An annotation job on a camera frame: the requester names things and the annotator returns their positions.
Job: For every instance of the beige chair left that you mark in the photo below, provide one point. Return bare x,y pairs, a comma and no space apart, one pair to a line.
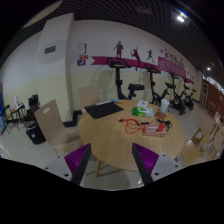
56,134

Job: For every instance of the white tissue box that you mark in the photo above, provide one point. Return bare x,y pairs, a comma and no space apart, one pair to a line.
142,103

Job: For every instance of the red charger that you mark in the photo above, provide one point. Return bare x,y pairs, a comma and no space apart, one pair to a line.
161,127

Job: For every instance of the pink power strip box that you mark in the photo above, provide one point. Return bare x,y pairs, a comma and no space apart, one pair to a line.
151,130

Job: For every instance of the round wooden table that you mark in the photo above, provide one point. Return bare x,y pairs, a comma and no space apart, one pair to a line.
112,145

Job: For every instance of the wooden chair right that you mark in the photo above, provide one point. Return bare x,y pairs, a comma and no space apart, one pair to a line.
205,145

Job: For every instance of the white plastic cup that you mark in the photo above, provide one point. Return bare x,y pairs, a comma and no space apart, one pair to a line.
164,105

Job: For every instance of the black bag on floor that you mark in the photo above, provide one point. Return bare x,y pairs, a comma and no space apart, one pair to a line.
35,134

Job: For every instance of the green wet wipes pack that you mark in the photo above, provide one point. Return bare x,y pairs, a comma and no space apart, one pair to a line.
143,112

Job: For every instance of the black exercise bike nearest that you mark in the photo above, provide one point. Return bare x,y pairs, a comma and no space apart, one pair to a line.
118,64

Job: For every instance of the beige chair behind table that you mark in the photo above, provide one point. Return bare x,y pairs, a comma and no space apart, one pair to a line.
88,95

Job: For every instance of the black exercise bike far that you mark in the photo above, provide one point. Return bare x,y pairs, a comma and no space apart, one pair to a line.
188,98

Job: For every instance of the blue pen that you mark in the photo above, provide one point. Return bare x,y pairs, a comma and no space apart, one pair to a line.
114,100

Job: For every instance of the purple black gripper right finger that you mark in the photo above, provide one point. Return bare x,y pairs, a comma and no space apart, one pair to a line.
145,160

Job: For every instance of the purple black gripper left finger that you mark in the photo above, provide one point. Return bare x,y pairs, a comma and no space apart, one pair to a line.
77,162

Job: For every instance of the black mat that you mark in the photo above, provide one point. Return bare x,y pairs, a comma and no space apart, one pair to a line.
102,110

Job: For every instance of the small side table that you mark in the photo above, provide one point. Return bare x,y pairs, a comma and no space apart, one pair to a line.
18,115

